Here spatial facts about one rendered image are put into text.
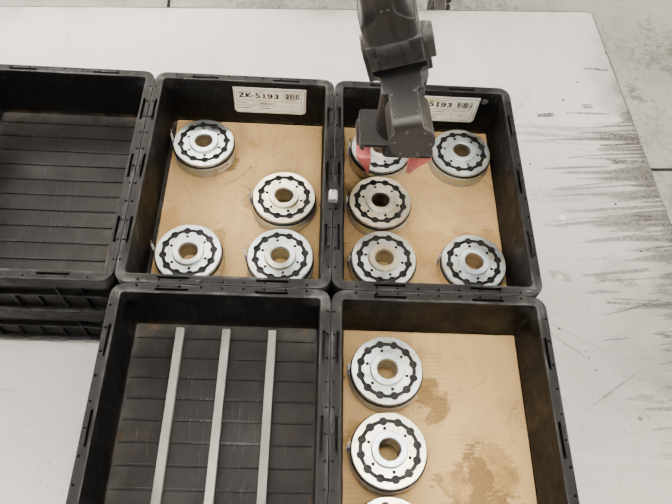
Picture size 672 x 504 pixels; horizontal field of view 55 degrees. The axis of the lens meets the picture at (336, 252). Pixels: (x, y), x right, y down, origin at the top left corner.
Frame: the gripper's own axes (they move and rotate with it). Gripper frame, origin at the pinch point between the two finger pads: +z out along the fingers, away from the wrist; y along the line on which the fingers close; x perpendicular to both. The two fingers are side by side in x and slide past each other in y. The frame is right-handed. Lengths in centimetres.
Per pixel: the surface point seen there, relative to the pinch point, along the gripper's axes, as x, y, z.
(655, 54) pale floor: 133, 124, 96
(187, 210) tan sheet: -0.7, -31.9, 11.6
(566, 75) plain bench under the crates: 47, 46, 25
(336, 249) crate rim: -13.7, -8.0, 1.7
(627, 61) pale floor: 129, 112, 96
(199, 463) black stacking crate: -41, -26, 12
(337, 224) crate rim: -9.3, -7.8, 1.8
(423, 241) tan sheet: -5.9, 6.9, 11.9
